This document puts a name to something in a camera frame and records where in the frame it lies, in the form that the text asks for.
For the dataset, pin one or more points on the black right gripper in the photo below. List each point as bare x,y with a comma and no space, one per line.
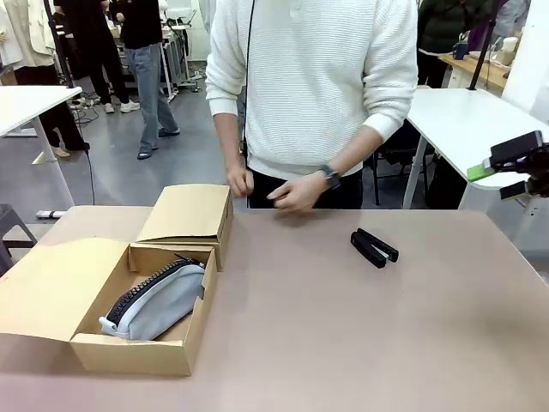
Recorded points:
541,178

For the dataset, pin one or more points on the small cardboard box with lid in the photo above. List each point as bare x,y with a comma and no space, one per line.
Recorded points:
188,214

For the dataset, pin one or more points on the light grey pencil case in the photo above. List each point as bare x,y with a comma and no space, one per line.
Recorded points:
167,304

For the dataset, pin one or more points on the large cardboard box with lid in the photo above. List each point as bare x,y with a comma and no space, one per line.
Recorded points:
51,283

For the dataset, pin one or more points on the person's right forearm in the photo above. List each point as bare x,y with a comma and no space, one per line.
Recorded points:
229,137

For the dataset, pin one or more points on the person's left forearm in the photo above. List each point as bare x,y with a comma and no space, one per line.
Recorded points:
358,150

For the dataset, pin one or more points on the person's left hand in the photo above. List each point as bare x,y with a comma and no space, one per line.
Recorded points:
300,195

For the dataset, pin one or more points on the person's right hand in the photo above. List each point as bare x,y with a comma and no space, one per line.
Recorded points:
238,182

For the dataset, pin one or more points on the wooden work table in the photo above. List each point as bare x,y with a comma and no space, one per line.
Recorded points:
493,73

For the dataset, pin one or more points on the white board panel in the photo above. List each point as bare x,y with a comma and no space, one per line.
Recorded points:
529,56

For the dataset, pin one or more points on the black chair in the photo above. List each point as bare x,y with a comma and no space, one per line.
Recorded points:
399,154

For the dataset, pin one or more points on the white cylinder container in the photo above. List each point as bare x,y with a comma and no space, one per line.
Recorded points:
510,49

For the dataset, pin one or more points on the black stand pole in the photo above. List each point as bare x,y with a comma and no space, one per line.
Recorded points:
484,51

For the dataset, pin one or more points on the blue mug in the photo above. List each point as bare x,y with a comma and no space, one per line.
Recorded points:
460,51

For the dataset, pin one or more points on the purple garment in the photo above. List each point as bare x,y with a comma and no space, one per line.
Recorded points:
480,38

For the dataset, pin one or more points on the person in grey shirt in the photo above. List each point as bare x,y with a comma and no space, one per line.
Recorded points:
512,17

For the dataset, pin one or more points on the small black stapler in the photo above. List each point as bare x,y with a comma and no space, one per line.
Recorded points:
377,253

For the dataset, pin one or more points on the person in dark jacket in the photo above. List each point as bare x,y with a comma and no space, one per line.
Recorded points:
442,21

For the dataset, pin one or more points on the dark smart watch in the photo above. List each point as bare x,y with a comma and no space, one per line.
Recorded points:
331,177

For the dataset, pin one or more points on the person in white sweater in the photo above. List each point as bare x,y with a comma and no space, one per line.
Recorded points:
309,86

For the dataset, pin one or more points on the person in blue jeans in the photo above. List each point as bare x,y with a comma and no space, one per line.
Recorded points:
148,86

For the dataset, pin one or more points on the person with white sneakers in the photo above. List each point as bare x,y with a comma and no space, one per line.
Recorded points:
94,43

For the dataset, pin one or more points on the white power strip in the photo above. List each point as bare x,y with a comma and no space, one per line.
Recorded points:
50,213

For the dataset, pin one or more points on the white table with slanted leg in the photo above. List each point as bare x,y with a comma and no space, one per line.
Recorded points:
25,107

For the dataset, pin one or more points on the grey plastic stool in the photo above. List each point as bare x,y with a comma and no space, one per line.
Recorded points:
10,219

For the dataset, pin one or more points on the person in cream coat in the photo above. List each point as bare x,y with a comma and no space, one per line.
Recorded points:
25,34

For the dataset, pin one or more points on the white table with white frame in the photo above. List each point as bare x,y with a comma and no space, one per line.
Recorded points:
454,120

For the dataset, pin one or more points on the grey metal-frame workbench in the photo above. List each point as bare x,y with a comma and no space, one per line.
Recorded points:
171,56

